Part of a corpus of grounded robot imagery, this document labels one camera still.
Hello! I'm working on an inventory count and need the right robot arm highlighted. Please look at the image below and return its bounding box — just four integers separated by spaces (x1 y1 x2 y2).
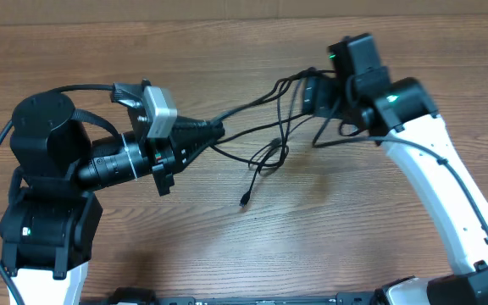
302 33 488 305

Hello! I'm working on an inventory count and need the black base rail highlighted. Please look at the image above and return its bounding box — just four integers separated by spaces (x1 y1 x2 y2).
80 276 430 305

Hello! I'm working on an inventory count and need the black right camera cable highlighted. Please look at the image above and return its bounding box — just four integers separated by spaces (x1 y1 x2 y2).
311 99 488 276

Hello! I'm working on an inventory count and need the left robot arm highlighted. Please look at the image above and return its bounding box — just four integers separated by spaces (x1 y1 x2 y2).
0 86 225 304

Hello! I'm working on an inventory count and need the black USB cable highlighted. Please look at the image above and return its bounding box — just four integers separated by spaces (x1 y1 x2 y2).
208 66 338 208

